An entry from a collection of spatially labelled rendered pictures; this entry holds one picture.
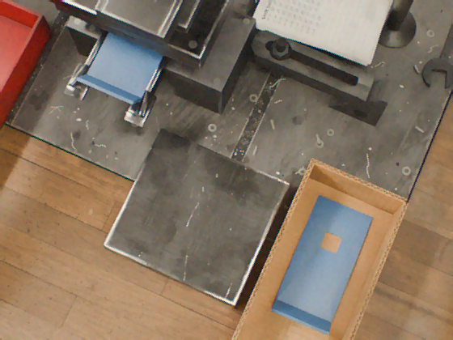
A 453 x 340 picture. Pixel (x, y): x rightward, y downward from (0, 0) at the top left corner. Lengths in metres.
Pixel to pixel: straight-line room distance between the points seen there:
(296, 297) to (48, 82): 0.41
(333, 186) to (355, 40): 0.18
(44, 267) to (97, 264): 0.06
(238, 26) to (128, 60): 0.13
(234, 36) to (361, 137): 0.20
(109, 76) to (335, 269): 0.35
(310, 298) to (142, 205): 0.22
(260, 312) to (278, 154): 0.20
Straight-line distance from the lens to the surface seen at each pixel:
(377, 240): 1.04
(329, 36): 1.06
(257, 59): 1.03
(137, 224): 1.02
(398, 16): 1.09
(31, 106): 1.10
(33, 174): 1.07
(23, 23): 1.13
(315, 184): 1.05
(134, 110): 0.99
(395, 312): 1.04
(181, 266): 1.01
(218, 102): 1.03
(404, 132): 1.09
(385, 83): 1.01
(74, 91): 1.01
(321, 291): 1.02
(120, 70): 1.00
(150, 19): 0.90
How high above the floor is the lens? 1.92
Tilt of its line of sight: 75 degrees down
